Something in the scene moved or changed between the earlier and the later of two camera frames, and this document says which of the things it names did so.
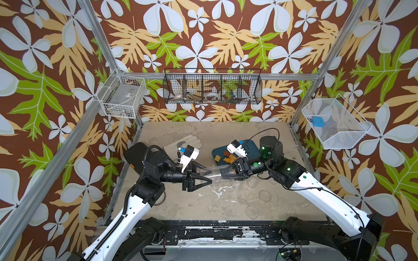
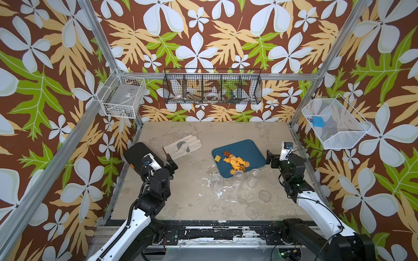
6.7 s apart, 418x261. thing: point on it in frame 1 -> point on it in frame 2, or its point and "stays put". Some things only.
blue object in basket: x=318 y=121 stays put
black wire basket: x=213 y=86 stays put
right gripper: x=245 y=170 -> x=269 y=158
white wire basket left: x=122 y=95 stays put
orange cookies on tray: x=230 y=159 stays put
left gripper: x=187 y=179 -> x=171 y=163
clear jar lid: x=251 y=212 stays put
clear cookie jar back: x=213 y=173 -> x=217 y=183
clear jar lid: x=265 y=196 stays put
